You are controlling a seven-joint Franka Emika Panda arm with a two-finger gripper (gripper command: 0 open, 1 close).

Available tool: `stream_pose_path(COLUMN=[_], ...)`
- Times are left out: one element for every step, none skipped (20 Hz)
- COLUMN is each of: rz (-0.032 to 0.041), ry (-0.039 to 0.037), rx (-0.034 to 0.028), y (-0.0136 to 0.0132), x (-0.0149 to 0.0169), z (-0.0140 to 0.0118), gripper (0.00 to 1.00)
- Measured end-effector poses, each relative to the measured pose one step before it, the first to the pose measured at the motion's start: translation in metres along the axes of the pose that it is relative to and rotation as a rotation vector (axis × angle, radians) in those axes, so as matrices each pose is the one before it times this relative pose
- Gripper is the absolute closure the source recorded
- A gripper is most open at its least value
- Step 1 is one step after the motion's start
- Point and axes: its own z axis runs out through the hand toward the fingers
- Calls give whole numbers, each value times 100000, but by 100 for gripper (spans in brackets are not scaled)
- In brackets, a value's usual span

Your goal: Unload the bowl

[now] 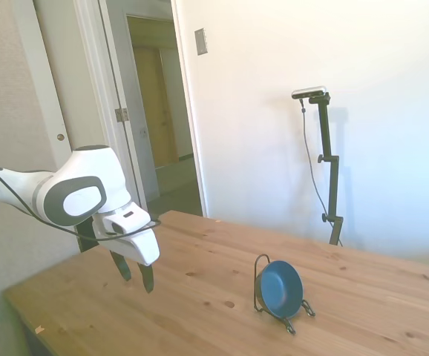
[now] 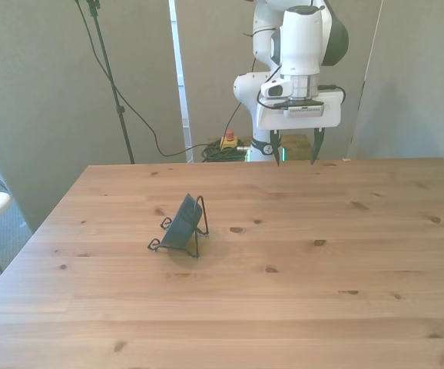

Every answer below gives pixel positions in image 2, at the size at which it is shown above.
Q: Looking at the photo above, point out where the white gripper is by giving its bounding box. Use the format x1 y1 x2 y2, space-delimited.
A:
255 90 343 168

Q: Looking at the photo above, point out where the wooden robot pedestal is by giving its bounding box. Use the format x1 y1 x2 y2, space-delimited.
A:
271 134 316 161

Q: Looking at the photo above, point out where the white vertical rail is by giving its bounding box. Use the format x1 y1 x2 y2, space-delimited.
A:
167 0 194 165

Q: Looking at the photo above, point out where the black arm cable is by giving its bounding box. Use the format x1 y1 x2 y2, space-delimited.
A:
242 26 346 112

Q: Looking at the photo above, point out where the yellow emergency stop button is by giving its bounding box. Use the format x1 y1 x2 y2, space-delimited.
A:
220 129 239 151

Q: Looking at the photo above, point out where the black camera stand pole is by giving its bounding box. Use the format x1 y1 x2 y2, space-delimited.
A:
75 0 137 165

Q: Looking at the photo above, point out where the dark blue bowl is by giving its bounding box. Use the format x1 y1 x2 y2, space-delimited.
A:
159 193 204 250

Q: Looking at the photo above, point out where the black wire plate stand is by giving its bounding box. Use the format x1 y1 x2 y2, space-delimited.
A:
147 194 210 259

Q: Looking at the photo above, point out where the dark coiled cable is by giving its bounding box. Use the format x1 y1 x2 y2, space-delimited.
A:
200 141 250 163

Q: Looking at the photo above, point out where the black camera stand cable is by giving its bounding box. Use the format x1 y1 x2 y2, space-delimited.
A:
75 0 223 158

